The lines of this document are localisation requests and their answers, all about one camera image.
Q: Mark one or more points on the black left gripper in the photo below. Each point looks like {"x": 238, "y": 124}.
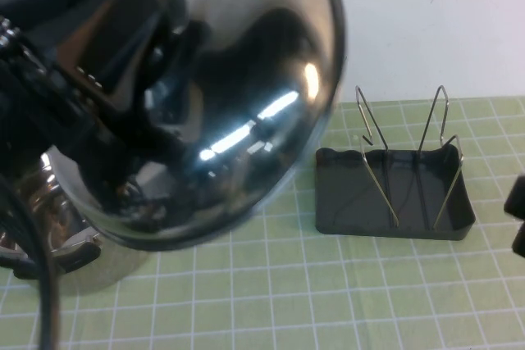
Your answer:
{"x": 45, "y": 108}

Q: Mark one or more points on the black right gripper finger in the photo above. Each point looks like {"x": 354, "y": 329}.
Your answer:
{"x": 517, "y": 198}
{"x": 520, "y": 239}

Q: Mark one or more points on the steel pot lid black knob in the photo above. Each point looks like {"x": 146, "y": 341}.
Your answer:
{"x": 246, "y": 59}

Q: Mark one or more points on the stainless steel cooking pot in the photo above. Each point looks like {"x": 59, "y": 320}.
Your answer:
{"x": 123, "y": 260}

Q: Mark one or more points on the green grid table mat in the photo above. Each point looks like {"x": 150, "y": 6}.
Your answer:
{"x": 287, "y": 305}

